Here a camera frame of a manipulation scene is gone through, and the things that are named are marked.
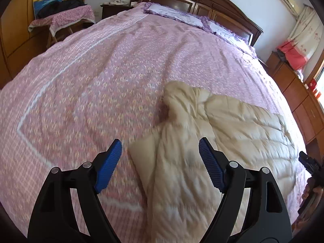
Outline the red box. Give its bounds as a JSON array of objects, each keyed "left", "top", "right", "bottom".
[{"left": 305, "top": 79, "right": 320, "bottom": 98}]

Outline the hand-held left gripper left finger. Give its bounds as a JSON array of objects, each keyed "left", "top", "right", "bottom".
[{"left": 27, "top": 139, "right": 123, "bottom": 243}]

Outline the dark wooden headboard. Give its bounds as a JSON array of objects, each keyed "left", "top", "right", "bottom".
[{"left": 131, "top": 0, "right": 264, "bottom": 47}]

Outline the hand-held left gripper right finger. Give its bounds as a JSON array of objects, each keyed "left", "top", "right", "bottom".
[{"left": 198, "top": 137, "right": 293, "bottom": 243}]

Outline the white floral curtain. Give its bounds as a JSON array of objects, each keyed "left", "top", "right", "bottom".
[{"left": 288, "top": 4, "right": 322, "bottom": 69}]

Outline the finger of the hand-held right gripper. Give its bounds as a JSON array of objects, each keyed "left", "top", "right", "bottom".
[{"left": 298, "top": 151, "right": 320, "bottom": 176}]

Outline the cream quilted jacket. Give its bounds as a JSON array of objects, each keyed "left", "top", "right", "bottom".
[{"left": 128, "top": 80, "right": 305, "bottom": 243}]

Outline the black clothes pile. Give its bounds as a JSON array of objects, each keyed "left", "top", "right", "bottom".
[{"left": 37, "top": 0, "right": 88, "bottom": 19}]

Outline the pink patterned table cloth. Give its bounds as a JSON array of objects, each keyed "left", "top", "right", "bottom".
[{"left": 28, "top": 4, "right": 96, "bottom": 35}]

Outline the small folding table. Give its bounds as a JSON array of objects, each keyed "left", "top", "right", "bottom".
[{"left": 46, "top": 20, "right": 86, "bottom": 49}]

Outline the pink floral bedspread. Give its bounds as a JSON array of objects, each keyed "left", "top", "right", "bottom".
[{"left": 0, "top": 2, "right": 309, "bottom": 243}]

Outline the wooden dresser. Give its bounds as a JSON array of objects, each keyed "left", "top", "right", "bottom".
[{"left": 266, "top": 51, "right": 324, "bottom": 146}]

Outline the wooden wardrobe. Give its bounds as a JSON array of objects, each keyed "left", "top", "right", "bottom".
[{"left": 0, "top": 0, "right": 89, "bottom": 89}]

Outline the dark wooden nightstand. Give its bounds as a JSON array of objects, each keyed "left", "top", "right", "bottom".
[{"left": 100, "top": 2, "right": 135, "bottom": 21}]

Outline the person's right hand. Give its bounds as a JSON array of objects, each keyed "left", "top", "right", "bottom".
[{"left": 302, "top": 177, "right": 317, "bottom": 201}]

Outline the purple frilled pillow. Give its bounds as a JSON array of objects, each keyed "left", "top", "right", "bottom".
[
  {"left": 206, "top": 20, "right": 254, "bottom": 48},
  {"left": 144, "top": 2, "right": 207, "bottom": 28}
]

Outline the pink and red cloth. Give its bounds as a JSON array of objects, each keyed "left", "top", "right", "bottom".
[{"left": 277, "top": 40, "right": 311, "bottom": 71}]

